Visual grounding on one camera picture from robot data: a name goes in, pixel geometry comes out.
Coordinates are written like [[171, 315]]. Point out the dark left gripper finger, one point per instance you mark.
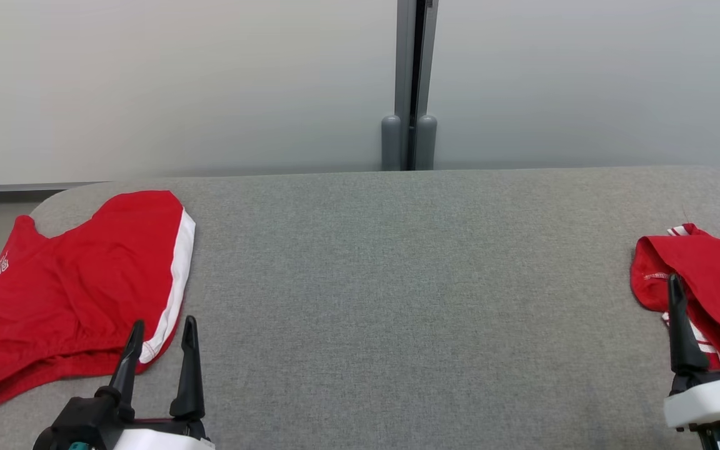
[[190, 375], [129, 369]]

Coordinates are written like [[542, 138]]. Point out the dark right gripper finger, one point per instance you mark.
[[684, 337]]

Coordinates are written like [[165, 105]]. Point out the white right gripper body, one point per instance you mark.
[[716, 400]]

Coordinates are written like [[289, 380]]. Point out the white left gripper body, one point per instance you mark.
[[166, 437]]

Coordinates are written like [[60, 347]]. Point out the red basketball jersey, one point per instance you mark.
[[697, 269]]

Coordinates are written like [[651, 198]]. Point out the red shorts with white stripe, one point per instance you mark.
[[79, 287]]

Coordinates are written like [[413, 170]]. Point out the grey partition post with feet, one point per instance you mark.
[[415, 75]]

